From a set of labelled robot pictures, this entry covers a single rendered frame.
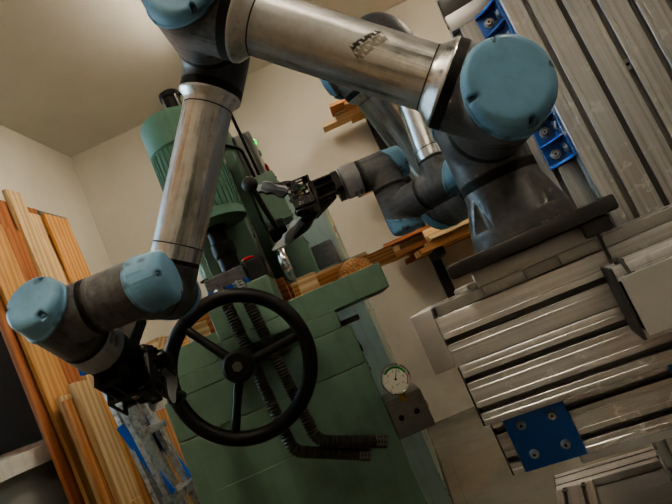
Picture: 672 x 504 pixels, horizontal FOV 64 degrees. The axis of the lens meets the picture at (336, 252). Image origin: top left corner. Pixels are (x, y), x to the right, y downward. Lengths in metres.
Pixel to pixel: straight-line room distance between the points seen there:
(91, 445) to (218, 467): 1.46
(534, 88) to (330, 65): 0.25
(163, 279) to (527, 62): 0.50
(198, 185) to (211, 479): 0.68
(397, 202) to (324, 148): 2.67
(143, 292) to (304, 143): 3.21
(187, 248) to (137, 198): 3.30
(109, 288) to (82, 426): 1.98
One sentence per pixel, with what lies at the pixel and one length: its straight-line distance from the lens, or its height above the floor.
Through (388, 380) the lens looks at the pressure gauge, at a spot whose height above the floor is 0.66.
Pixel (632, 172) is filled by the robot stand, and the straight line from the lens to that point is 0.99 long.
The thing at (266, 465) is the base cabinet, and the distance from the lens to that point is 1.24.
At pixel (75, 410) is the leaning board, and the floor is 0.93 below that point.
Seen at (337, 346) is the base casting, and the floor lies 0.77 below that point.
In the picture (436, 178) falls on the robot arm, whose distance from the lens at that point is 1.11.
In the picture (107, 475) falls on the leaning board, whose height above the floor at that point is 0.62.
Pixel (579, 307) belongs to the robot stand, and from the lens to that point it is 0.79.
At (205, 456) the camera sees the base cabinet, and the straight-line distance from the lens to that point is 1.26.
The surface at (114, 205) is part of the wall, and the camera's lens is 4.18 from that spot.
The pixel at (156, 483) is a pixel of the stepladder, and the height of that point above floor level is 0.56.
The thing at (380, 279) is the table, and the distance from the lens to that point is 1.20.
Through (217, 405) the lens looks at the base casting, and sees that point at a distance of 1.24.
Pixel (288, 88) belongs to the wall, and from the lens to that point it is 4.00.
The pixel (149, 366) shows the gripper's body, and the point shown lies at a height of 0.86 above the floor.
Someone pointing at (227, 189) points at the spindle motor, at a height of 1.23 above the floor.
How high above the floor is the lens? 0.80
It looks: 7 degrees up
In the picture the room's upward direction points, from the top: 24 degrees counter-clockwise
